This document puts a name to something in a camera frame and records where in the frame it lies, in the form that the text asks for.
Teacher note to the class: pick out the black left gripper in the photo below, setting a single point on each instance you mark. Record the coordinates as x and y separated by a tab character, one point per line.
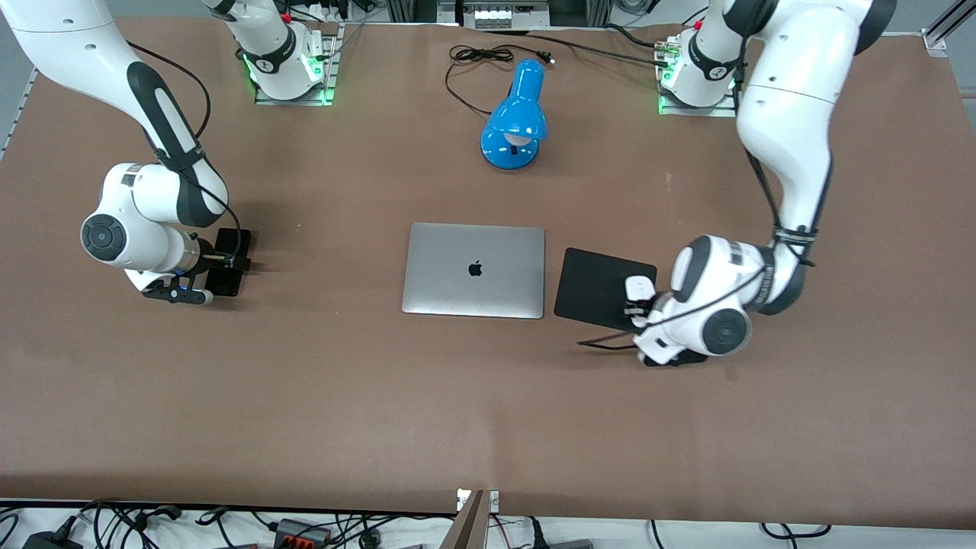
632	311

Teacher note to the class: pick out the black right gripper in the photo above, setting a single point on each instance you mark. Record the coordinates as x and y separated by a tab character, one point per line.
226	262

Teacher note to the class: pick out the white computer mouse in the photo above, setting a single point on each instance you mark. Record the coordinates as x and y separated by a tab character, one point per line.
639	290

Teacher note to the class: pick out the black smartphone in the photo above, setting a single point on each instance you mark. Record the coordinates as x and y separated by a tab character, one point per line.
231	240

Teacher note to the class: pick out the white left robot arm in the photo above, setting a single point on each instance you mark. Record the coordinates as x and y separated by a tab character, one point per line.
793	114

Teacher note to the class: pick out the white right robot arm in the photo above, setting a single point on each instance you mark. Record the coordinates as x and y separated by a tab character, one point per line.
46	30

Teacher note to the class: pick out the black mouse pad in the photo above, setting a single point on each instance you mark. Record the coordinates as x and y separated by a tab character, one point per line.
591	286

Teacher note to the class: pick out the silver laptop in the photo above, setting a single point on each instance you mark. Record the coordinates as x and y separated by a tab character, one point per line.
473	271

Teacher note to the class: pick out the blue desk lamp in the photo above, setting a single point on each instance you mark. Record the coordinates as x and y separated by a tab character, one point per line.
515	114

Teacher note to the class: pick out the black plug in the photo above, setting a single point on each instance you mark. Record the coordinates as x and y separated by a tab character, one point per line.
537	534

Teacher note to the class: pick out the grey box orange connectors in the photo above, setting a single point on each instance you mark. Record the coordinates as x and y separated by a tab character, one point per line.
301	531

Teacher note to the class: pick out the black power adapter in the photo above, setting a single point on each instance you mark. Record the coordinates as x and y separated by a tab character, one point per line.
49	540

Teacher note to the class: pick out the white power strip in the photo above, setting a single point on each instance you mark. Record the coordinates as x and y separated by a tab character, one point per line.
496	17

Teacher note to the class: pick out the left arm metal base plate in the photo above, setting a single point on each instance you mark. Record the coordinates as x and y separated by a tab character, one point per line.
698	110

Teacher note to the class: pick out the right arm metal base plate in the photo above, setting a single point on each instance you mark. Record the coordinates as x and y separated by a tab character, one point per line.
328	76

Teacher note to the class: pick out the white metal bracket plate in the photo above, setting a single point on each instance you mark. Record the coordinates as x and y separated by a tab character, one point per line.
494	499

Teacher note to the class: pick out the brown wooden bracket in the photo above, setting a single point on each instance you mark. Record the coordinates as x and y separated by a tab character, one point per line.
469	526

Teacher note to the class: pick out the aluminium frame profile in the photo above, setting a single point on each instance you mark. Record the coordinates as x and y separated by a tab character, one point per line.
945	27

